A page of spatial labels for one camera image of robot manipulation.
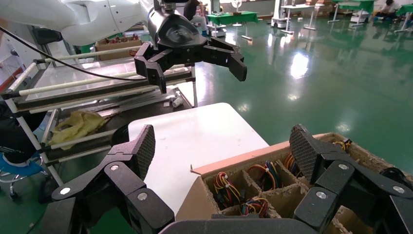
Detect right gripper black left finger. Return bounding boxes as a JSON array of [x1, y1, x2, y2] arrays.
[[51, 124, 175, 234]]

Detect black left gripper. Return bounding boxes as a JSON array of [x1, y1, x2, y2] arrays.
[[133, 9, 247, 94]]

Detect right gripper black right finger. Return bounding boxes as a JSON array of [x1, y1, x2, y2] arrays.
[[289, 124, 413, 233]]

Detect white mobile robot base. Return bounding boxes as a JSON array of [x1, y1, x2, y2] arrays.
[[350, 9, 370, 24], [208, 23, 227, 38]]

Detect black round object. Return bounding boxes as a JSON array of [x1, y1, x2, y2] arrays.
[[111, 125, 131, 148]]

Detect person in black shirt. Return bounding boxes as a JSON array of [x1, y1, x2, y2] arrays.
[[183, 0, 209, 35]]

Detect green cloth table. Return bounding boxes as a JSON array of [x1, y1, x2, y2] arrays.
[[328, 0, 376, 24], [394, 3, 413, 33], [206, 11, 260, 26]]

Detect cardboard box with dividers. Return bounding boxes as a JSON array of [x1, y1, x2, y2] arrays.
[[175, 132, 413, 234]]

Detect white standing fan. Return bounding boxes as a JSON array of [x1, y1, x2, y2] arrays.
[[230, 0, 243, 27]]

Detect yellow cloth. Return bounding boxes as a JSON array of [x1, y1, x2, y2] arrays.
[[48, 111, 109, 151]]

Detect metal bar bundle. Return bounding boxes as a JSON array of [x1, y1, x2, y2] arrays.
[[59, 88, 181, 117]]

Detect small cardboard box with items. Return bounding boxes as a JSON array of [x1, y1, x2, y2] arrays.
[[94, 36, 143, 61]]

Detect clear acrylic sheet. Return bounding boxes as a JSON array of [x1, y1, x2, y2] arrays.
[[25, 57, 194, 101]]

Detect tall white robot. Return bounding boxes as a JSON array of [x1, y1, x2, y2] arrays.
[[271, 0, 293, 28]]

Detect blue chair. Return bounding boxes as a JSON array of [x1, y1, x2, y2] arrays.
[[0, 152, 49, 201]]

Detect white table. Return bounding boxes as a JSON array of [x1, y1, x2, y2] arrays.
[[280, 3, 325, 35]]

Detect seated person dark trousers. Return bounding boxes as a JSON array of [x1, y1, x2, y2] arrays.
[[0, 103, 46, 165]]

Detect stacked brown cardboard boxes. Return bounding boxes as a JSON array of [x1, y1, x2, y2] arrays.
[[303, 0, 335, 18]]

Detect person in white shirt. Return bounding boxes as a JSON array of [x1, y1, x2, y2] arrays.
[[375, 0, 401, 19]]

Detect power supply with coloured wires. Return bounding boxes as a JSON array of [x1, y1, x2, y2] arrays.
[[213, 172, 243, 209], [246, 160, 283, 191], [240, 197, 269, 217], [283, 153, 302, 178], [332, 138, 352, 153]]

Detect white pipe frame cart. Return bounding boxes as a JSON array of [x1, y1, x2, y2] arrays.
[[0, 45, 198, 188]]

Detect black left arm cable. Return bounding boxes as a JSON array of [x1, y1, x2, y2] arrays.
[[0, 25, 148, 82]]

